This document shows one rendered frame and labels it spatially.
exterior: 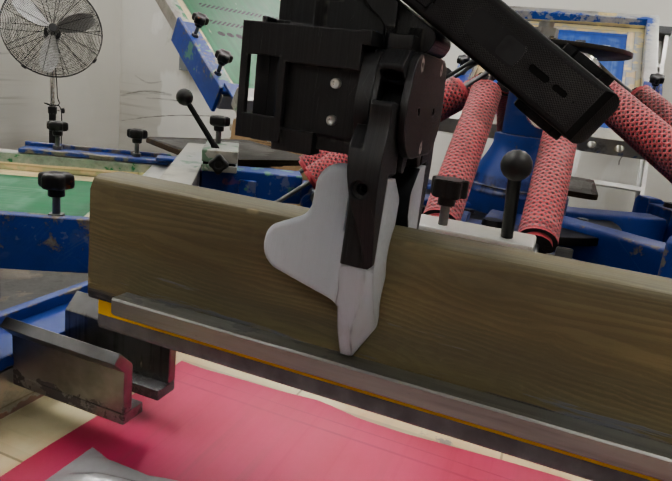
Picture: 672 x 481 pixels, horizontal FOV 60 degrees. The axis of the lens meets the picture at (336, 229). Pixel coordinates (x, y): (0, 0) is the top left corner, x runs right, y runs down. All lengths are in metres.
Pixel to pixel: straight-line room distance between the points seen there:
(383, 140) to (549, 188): 0.58
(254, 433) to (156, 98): 5.25
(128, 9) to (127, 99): 0.78
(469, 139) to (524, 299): 0.61
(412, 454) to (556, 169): 0.49
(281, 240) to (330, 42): 0.09
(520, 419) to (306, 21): 0.20
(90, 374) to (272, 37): 0.25
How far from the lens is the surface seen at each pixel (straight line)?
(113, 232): 0.36
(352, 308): 0.27
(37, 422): 0.48
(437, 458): 0.46
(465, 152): 0.85
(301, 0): 0.29
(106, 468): 0.42
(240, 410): 0.48
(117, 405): 0.42
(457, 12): 0.26
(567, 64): 0.26
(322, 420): 0.48
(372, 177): 0.24
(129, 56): 5.82
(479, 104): 0.93
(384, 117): 0.24
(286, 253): 0.28
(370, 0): 0.28
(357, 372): 0.29
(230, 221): 0.31
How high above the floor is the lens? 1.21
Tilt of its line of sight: 14 degrees down
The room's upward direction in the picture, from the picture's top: 7 degrees clockwise
